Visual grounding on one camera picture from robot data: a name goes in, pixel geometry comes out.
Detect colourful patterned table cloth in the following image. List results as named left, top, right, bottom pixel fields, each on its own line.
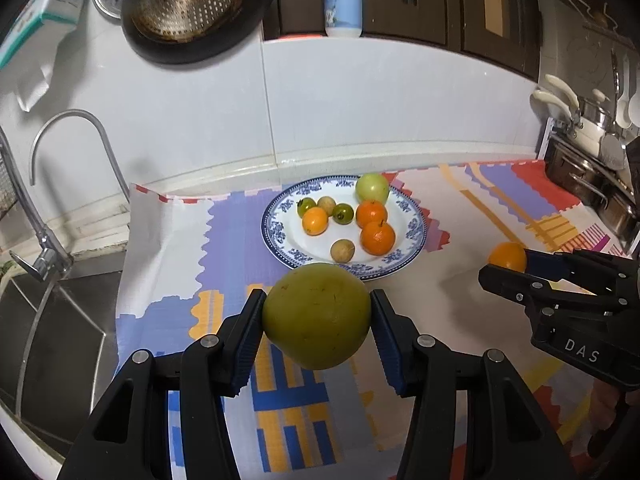
left=115, top=160, right=640, bottom=480

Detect small orange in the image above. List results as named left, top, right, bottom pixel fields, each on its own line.
left=355, top=200, right=388, bottom=228
left=488, top=242, right=528, bottom=273
left=302, top=208, right=329, bottom=236

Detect white tissue sheet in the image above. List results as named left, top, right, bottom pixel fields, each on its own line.
left=15, top=55, right=66, bottom=111

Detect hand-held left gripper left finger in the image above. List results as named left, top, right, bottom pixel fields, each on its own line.
left=56, top=289, right=268, bottom=480

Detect steel sink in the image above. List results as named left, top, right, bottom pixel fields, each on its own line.
left=0, top=265, right=126, bottom=461

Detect dark wooden window frame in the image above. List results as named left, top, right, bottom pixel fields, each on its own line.
left=262, top=0, right=543, bottom=81

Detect white hanging spoon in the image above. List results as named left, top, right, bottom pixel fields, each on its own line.
left=616, top=55, right=632, bottom=128

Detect teal white tissue box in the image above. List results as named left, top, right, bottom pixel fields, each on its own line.
left=0, top=0, right=98, bottom=68

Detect white pot with cream handles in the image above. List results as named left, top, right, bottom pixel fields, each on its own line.
left=531, top=74, right=608, bottom=156

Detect steel pot lid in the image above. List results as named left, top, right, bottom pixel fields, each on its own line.
left=575, top=90, right=618, bottom=133

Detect steel pot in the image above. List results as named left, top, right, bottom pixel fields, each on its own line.
left=597, top=180, right=640, bottom=241
left=545, top=135, right=608, bottom=206

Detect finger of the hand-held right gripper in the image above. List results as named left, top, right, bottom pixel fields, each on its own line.
left=477, top=264, right=640, bottom=311
left=523, top=248, right=640, bottom=288

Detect golden metal colander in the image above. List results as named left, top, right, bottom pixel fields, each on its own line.
left=130, top=0, right=251, bottom=43

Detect white rack panel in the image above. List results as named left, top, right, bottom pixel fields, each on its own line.
left=536, top=116, right=553, bottom=161

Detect curved steel water tap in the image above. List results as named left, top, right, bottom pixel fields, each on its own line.
left=30, top=110, right=132, bottom=201

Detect black frying pan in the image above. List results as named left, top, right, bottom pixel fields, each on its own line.
left=121, top=0, right=278, bottom=65

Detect steel kitchen faucet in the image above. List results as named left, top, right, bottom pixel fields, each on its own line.
left=0, top=125, right=76, bottom=281

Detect olive green round fruit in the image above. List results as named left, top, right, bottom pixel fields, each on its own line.
left=261, top=262, right=373, bottom=371

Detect pale green apple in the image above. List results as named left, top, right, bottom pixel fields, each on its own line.
left=355, top=172, right=391, bottom=206

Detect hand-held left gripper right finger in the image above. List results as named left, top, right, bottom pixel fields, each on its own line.
left=370, top=288, right=583, bottom=480

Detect wire dish rack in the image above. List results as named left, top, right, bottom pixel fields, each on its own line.
left=0, top=142, right=21, bottom=221

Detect person's right hand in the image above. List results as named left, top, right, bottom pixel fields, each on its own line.
left=592, top=376, right=627, bottom=427

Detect large orange with stem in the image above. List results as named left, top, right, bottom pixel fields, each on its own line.
left=360, top=220, right=396, bottom=256

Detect steel spatula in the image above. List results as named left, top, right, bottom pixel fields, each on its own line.
left=602, top=132, right=626, bottom=171

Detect blue rimmed white plate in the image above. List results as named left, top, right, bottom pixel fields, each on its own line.
left=260, top=174, right=428, bottom=281

